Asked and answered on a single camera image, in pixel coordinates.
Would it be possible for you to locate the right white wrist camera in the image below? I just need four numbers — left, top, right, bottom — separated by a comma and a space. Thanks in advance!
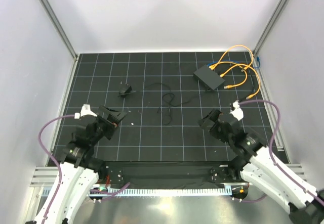
230, 101, 244, 121

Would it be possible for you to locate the yellow ethernet cable long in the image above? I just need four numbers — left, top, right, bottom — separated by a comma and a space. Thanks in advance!
207, 44, 261, 102

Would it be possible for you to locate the left aluminium corner post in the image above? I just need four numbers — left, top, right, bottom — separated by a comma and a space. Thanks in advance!
39, 0, 78, 59

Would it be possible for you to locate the black ethernet cable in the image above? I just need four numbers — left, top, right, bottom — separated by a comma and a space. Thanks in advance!
237, 67, 257, 102

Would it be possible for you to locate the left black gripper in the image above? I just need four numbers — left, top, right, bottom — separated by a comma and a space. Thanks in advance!
90, 105, 127, 145

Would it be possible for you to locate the blue ethernet cable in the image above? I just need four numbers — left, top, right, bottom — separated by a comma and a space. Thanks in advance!
206, 56, 262, 70

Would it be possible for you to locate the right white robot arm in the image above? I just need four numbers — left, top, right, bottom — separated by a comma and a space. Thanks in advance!
198, 109, 323, 223

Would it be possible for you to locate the black network switch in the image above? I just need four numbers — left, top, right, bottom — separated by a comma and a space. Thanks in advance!
193, 65, 225, 91

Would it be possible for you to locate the thin black power cable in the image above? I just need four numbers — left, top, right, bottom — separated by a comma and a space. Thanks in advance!
131, 82, 203, 126

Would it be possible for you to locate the aluminium frame rail front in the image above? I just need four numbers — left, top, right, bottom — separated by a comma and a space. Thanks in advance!
31, 163, 307, 186

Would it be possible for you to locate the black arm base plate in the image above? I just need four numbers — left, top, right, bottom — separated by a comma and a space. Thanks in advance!
105, 161, 247, 190

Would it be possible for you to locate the black power adapter plug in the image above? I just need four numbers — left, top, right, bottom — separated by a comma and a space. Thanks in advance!
118, 83, 137, 98

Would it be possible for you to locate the aluminium corner post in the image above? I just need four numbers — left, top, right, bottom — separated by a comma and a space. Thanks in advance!
39, 0, 78, 59
253, 0, 289, 56

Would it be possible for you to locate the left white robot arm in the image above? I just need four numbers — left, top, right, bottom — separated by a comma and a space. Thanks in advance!
31, 104, 127, 223

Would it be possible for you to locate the right aluminium corner post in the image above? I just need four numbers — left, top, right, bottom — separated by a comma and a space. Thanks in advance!
253, 0, 289, 56

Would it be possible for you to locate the yellow ethernet cable short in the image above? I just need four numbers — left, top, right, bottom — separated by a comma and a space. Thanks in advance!
218, 62, 248, 89

